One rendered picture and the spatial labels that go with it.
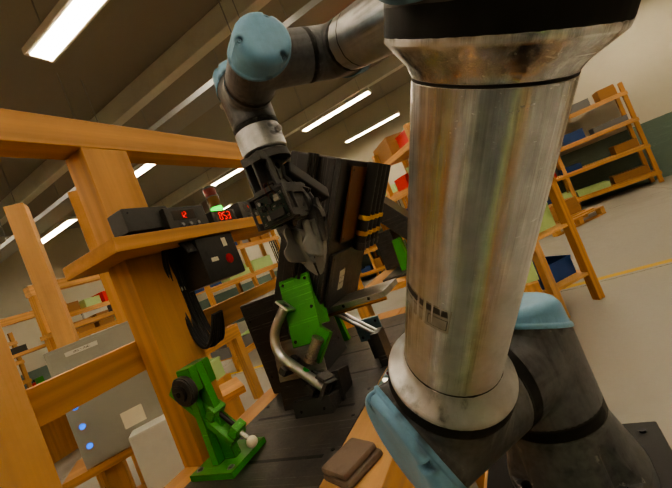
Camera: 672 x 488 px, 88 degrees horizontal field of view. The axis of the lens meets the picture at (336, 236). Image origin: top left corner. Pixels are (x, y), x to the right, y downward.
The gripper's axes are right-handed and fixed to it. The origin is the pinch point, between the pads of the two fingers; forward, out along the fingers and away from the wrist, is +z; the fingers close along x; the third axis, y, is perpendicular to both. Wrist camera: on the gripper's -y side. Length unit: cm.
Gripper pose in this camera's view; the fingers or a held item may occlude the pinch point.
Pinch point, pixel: (319, 266)
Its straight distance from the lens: 58.8
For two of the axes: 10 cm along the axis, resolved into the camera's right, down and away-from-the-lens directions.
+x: 8.3, -3.5, -4.3
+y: -4.1, 1.4, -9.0
